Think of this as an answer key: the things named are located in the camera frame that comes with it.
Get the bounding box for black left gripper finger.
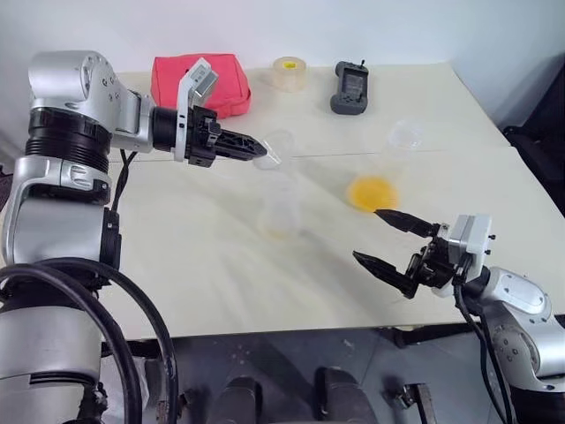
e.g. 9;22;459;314
217;130;269;154
215;144;264;163

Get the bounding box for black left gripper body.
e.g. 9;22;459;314
184;105;222;169

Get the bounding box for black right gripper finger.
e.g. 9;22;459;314
351;250;421;300
373;208;441;236

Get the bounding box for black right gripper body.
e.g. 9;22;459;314
406;223;456;289

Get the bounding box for clear plastic cup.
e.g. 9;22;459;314
252;128;296;171

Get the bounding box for clear cup with orange liquid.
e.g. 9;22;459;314
254;170;306;241
345;118;426;215

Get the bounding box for red fabric pouch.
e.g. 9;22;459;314
150;53;253;120

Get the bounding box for translucent tape roll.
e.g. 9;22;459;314
270;56;309;94

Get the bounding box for black handheld remote controller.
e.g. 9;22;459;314
328;59;370;117

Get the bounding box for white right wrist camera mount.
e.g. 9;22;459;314
434;213;495;297

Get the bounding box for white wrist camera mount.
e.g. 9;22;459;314
173;57;220;163
434;213;495;297

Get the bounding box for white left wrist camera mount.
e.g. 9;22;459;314
173;57;220;163

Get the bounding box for thin black left wrist cable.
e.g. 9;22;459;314
108;148;139;214

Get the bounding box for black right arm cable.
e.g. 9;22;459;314
452;264;517;424

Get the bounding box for grey metal bracket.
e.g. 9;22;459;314
384;382;441;424

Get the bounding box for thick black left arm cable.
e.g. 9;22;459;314
0;258;180;424

